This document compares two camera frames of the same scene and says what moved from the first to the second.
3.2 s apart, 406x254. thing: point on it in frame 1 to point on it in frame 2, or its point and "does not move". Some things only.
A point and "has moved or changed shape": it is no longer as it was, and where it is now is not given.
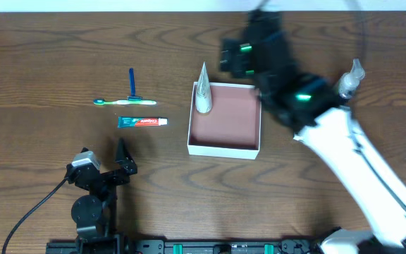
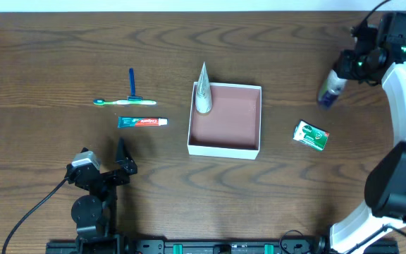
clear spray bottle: [350, 80] has moved or changed shape
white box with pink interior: [232, 128] does not move
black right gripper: [237, 59] to [346, 70]
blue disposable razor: [133, 97] does not move
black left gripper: [109, 175] does not move
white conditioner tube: [204, 96] does not move
